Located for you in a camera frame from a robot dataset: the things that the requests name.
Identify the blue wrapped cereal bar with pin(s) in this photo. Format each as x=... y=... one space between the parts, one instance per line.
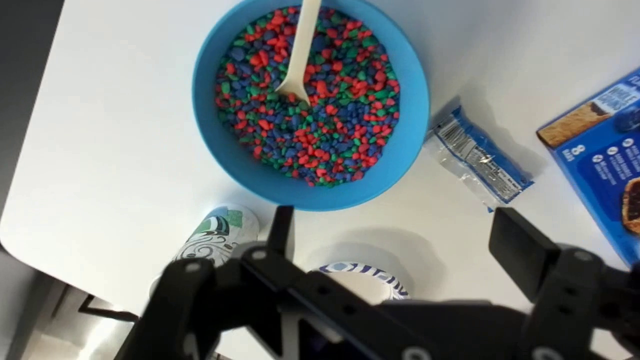
x=480 y=156

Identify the white plastic spoon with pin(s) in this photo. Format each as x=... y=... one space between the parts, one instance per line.
x=300 y=53

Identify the red green blue cereal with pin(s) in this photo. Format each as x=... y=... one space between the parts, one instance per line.
x=332 y=133

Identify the blue cereal bar box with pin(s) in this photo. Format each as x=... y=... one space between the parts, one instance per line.
x=600 y=167

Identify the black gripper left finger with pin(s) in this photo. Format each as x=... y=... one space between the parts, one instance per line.
x=280 y=227

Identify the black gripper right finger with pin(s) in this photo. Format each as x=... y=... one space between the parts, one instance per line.
x=527 y=253

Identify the patterned paper cup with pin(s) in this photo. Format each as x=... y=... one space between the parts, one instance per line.
x=220 y=230

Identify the blue plastic bowl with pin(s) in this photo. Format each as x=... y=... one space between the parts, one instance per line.
x=207 y=100

